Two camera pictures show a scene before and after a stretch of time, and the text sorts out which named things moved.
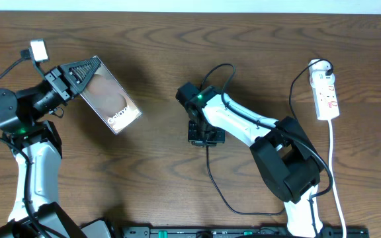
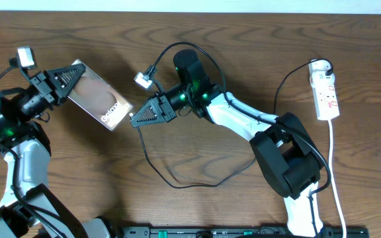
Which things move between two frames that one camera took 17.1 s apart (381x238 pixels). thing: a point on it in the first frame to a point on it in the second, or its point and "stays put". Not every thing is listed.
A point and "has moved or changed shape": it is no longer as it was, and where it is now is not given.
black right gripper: (219, 137) to (167, 115)
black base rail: (235, 232) stays put
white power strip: (325, 94) stays put
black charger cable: (296, 121) to (253, 160)
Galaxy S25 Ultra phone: (103, 94) has moved or changed shape
